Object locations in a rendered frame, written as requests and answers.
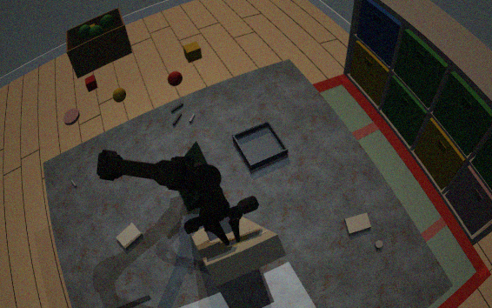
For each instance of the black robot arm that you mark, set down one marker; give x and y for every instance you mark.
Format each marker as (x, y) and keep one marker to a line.
(174, 174)

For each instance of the tan rectangular block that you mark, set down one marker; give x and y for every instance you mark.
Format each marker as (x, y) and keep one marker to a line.
(129, 236)
(357, 223)

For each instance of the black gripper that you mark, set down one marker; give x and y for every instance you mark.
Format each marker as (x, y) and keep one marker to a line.
(234, 213)

